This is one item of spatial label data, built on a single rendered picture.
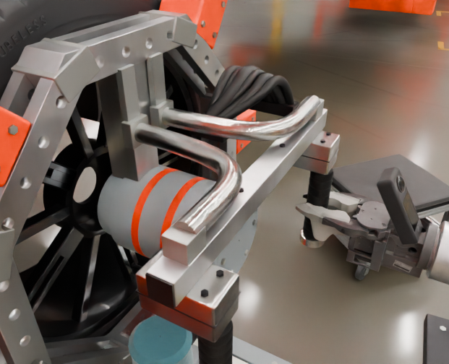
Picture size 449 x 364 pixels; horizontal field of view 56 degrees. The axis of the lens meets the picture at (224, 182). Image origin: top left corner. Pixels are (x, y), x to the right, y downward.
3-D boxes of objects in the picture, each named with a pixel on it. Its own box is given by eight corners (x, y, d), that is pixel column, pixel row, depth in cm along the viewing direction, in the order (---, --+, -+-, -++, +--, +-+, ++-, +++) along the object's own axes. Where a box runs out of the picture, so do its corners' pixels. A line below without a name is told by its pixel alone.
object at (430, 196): (358, 286, 165) (374, 217, 147) (309, 231, 193) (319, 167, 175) (442, 258, 178) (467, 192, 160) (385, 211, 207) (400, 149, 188)
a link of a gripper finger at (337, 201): (300, 217, 76) (348, 237, 71) (304, 190, 73) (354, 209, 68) (308, 209, 78) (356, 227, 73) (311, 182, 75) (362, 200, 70)
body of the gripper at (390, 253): (340, 260, 69) (419, 287, 64) (349, 219, 64) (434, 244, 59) (353, 234, 75) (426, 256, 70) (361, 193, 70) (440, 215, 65)
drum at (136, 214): (153, 211, 77) (146, 142, 69) (259, 249, 68) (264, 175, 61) (99, 257, 67) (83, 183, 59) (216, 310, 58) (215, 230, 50)
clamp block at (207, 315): (167, 276, 47) (163, 240, 44) (240, 308, 43) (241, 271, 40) (138, 308, 43) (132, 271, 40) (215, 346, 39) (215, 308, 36)
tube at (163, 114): (213, 92, 72) (212, 28, 66) (322, 115, 64) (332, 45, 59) (150, 132, 59) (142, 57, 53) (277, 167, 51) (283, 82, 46)
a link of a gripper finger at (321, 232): (289, 238, 71) (345, 251, 68) (292, 210, 68) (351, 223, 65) (293, 227, 73) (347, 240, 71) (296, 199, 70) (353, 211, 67)
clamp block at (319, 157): (284, 149, 72) (286, 120, 69) (336, 162, 68) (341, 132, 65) (272, 162, 68) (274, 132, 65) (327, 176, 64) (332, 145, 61)
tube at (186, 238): (140, 139, 58) (131, 61, 52) (270, 175, 50) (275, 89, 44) (35, 204, 45) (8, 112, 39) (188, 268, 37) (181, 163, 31)
